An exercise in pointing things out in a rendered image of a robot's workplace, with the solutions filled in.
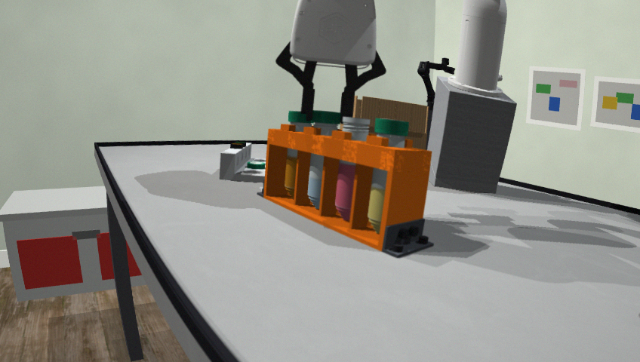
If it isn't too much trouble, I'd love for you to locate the green screw cap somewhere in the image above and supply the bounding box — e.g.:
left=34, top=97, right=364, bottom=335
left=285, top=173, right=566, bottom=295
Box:
left=312, top=110, right=341, bottom=124
left=374, top=118, right=409, bottom=136
left=247, top=161, right=265, bottom=170
left=288, top=111, right=314, bottom=124

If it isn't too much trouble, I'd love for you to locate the orange tube rack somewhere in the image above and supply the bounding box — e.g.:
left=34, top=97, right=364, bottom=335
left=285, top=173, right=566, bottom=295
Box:
left=263, top=124, right=432, bottom=251

